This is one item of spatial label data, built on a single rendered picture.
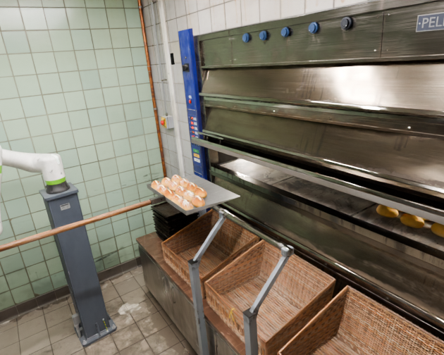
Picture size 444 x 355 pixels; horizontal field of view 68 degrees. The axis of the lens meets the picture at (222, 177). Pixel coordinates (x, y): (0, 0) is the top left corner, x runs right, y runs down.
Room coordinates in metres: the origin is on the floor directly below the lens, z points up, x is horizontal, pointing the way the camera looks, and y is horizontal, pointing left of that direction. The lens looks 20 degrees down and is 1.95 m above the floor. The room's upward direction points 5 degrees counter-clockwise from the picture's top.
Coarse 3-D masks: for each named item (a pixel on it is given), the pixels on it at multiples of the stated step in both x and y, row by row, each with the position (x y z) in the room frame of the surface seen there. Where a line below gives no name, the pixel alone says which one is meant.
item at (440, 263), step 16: (224, 176) 2.24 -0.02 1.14; (240, 176) 2.11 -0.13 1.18; (272, 192) 1.81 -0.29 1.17; (288, 192) 1.77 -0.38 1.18; (304, 208) 1.60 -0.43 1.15; (320, 208) 1.53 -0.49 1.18; (352, 224) 1.35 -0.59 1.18; (368, 224) 1.33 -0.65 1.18; (384, 240) 1.22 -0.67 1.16; (400, 240) 1.18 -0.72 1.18; (416, 256) 1.10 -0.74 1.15; (432, 256) 1.06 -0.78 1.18
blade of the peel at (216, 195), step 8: (192, 176) 2.20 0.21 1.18; (200, 184) 2.03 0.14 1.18; (208, 184) 2.02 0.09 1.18; (208, 192) 1.87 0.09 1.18; (216, 192) 1.86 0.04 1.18; (224, 192) 1.85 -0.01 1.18; (232, 192) 1.84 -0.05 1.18; (168, 200) 1.77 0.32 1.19; (208, 200) 1.76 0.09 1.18; (216, 200) 1.75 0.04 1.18; (224, 200) 1.72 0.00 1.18; (192, 208) 1.61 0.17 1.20; (200, 208) 1.63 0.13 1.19
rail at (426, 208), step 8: (216, 144) 2.03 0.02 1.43; (240, 152) 1.82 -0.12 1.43; (248, 152) 1.79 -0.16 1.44; (264, 160) 1.65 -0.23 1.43; (272, 160) 1.60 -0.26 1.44; (288, 168) 1.50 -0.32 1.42; (296, 168) 1.46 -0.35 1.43; (320, 176) 1.34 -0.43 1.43; (328, 176) 1.31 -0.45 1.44; (344, 184) 1.23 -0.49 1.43; (352, 184) 1.21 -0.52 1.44; (368, 192) 1.14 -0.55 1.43; (376, 192) 1.12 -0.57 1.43; (384, 192) 1.10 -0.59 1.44; (392, 200) 1.06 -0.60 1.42; (400, 200) 1.04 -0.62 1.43; (408, 200) 1.02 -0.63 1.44; (424, 208) 0.97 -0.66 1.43; (432, 208) 0.95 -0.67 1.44; (440, 208) 0.95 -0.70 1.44
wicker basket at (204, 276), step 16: (192, 224) 2.22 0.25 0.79; (208, 224) 2.30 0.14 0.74; (176, 240) 2.14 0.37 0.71; (192, 240) 2.21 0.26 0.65; (224, 240) 2.15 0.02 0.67; (240, 240) 2.01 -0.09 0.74; (256, 240) 1.90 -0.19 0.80; (176, 256) 1.89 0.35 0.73; (192, 256) 2.09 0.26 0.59; (208, 256) 2.07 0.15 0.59; (224, 256) 2.06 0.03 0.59; (176, 272) 1.92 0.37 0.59; (208, 272) 1.89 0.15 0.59
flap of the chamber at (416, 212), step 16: (208, 144) 2.12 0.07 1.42; (224, 144) 2.16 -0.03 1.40; (256, 160) 1.70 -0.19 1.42; (288, 160) 1.75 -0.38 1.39; (304, 176) 1.41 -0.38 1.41; (336, 176) 1.41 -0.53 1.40; (352, 192) 1.20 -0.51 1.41; (400, 192) 1.20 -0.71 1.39; (400, 208) 1.03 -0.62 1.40; (416, 208) 0.99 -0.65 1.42
